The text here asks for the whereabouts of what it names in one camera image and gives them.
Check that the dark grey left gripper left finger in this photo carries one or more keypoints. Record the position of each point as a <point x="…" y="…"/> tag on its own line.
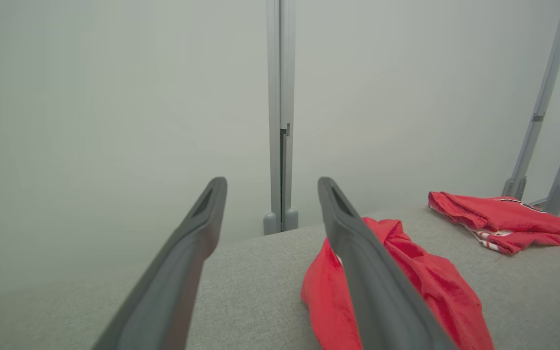
<point x="173" y="272"/>

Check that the grey double partition post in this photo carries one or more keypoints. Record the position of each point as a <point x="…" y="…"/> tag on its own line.
<point x="281" y="97"/>

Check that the grey cylindrical post foot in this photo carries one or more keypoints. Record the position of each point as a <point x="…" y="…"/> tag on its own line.
<point x="291" y="219"/>
<point x="271" y="224"/>

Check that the red white striped shorts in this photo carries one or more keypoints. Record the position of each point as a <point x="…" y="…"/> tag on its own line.
<point x="435" y="291"/>

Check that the red white numbered jersey shirt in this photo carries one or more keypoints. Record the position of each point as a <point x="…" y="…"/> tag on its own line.
<point x="508" y="218"/>

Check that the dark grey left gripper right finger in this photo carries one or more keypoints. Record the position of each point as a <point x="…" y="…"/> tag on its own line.
<point x="377" y="291"/>

